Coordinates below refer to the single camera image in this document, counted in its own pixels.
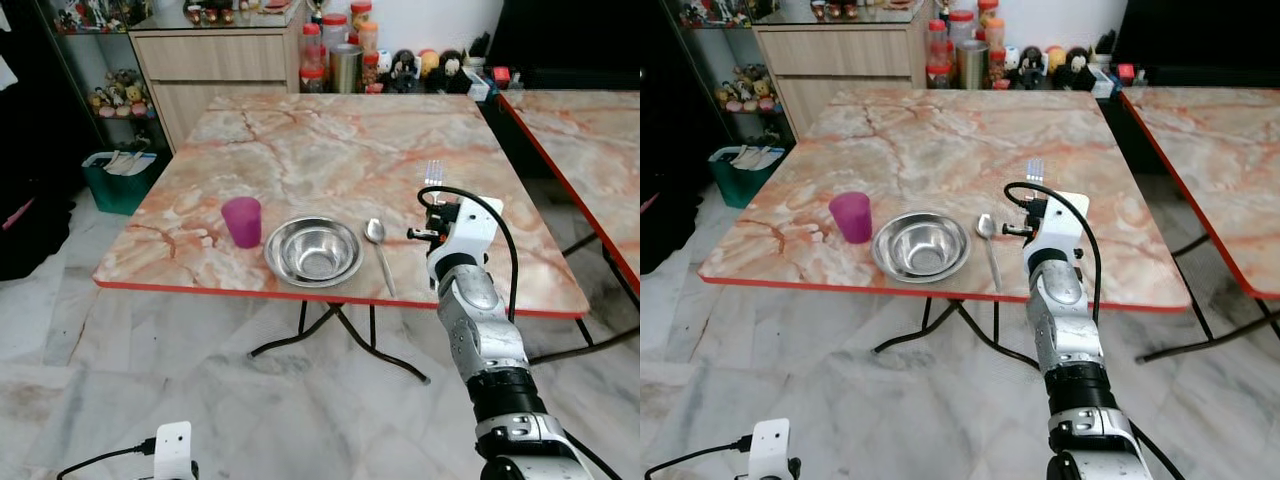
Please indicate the wooden drawer cabinet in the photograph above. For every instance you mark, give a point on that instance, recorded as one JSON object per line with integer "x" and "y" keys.
{"x": 850, "y": 65}
{"x": 215, "y": 70}

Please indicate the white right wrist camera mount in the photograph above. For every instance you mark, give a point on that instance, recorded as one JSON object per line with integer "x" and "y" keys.
{"x": 473, "y": 228}
{"x": 1062, "y": 225}

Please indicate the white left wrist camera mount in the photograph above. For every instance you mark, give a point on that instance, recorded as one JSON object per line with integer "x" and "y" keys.
{"x": 173, "y": 450}
{"x": 770, "y": 446}

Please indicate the black and white plush toy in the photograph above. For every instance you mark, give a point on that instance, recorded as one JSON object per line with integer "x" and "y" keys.
{"x": 1031, "y": 66}
{"x": 405, "y": 70}

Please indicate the metal spoon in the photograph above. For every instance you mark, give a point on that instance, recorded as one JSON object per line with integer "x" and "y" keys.
{"x": 986, "y": 226}
{"x": 375, "y": 231}

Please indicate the steel canister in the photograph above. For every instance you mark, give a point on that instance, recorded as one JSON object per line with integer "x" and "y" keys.
{"x": 346, "y": 68}
{"x": 972, "y": 64}

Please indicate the marble pattern folding table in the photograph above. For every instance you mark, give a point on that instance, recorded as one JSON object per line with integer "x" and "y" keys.
{"x": 960, "y": 140}
{"x": 590, "y": 150}
{"x": 1215, "y": 160}
{"x": 330, "y": 150}

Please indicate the green storage bin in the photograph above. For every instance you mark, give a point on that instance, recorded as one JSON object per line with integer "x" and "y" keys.
{"x": 118, "y": 185}
{"x": 745, "y": 180}

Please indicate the tall red lid jar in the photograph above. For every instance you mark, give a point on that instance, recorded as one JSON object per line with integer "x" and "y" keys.
{"x": 938, "y": 55}
{"x": 312, "y": 58}

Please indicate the glass shelf with figurines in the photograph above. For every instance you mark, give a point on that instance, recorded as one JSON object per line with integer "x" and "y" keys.
{"x": 115, "y": 95}
{"x": 745, "y": 90}

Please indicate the black television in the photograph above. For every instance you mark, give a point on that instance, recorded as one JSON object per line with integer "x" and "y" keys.
{"x": 1195, "y": 40}
{"x": 565, "y": 40}

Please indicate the metal fork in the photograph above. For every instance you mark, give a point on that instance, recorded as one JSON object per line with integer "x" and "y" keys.
{"x": 433, "y": 173}
{"x": 1034, "y": 170}

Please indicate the yellow plush toy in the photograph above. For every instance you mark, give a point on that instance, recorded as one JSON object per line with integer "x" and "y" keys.
{"x": 1055, "y": 58}
{"x": 429, "y": 62}

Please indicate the stainless steel bowl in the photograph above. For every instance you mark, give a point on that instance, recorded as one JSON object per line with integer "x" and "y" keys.
{"x": 921, "y": 248}
{"x": 313, "y": 252}

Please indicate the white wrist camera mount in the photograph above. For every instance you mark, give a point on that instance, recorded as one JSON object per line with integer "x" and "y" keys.
{"x": 473, "y": 228}
{"x": 770, "y": 446}
{"x": 1062, "y": 225}
{"x": 173, "y": 450}

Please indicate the orange lid jar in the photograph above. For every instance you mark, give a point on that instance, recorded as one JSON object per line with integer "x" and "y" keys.
{"x": 994, "y": 34}
{"x": 368, "y": 38}

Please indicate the purple plastic cup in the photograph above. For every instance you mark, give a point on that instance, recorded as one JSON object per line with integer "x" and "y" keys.
{"x": 852, "y": 218}
{"x": 241, "y": 222}

